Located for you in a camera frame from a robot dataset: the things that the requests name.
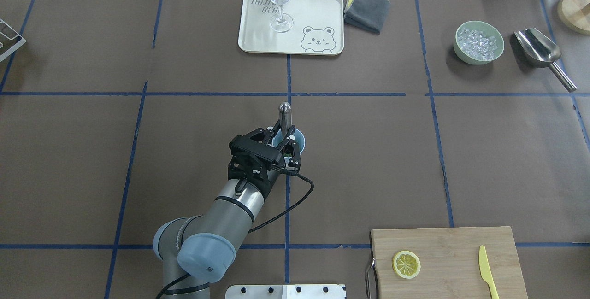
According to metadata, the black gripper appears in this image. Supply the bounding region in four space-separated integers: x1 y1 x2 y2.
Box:
227 120 302 193

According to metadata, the steel muddler black tip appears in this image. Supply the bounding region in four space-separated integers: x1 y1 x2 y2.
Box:
279 102 292 137

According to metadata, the yellow lemon half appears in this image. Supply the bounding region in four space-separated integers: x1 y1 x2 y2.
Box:
392 250 421 279

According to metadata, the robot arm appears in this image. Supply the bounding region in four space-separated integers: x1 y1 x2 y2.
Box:
153 120 303 299

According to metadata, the light blue plastic cup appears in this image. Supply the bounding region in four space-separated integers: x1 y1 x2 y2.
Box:
271 128 306 154

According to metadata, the cream bear serving tray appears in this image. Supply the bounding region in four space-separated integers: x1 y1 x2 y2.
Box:
237 0 345 56

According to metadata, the grey folded cloth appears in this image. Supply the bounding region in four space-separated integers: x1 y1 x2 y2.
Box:
343 0 391 35

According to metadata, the bamboo cutting board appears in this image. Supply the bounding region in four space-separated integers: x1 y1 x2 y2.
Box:
370 226 528 299

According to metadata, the green bowl of ice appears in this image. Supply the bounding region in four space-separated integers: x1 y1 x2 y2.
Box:
453 21 504 65

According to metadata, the yellow plastic knife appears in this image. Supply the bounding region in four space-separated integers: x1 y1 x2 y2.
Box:
478 245 499 299

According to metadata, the steel ice scoop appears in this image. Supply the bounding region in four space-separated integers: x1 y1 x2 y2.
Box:
514 28 578 93

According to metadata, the wooden mug tree stand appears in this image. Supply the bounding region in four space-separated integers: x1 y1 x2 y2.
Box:
558 0 590 36

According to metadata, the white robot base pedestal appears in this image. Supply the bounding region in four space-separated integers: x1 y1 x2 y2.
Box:
225 284 347 299

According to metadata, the white wire cup rack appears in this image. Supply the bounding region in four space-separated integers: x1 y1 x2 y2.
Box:
0 19 27 62

